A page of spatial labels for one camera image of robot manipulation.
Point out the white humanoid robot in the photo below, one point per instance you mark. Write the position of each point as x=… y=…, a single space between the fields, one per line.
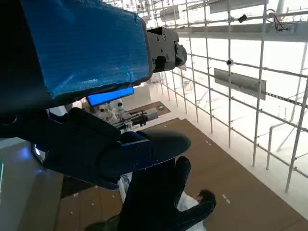
x=103 y=113
x=120 y=108

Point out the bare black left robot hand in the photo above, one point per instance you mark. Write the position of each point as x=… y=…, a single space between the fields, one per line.
x=86 y=48

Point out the metal scaffold frame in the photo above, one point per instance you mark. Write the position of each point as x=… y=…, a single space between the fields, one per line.
x=260 y=72

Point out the grey panel on scaffold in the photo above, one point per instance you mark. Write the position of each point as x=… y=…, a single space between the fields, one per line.
x=240 y=84

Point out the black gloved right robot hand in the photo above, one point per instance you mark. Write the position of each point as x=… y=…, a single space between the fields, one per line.
x=154 y=204

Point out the blue computer monitor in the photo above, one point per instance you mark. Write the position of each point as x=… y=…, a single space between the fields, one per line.
x=108 y=97

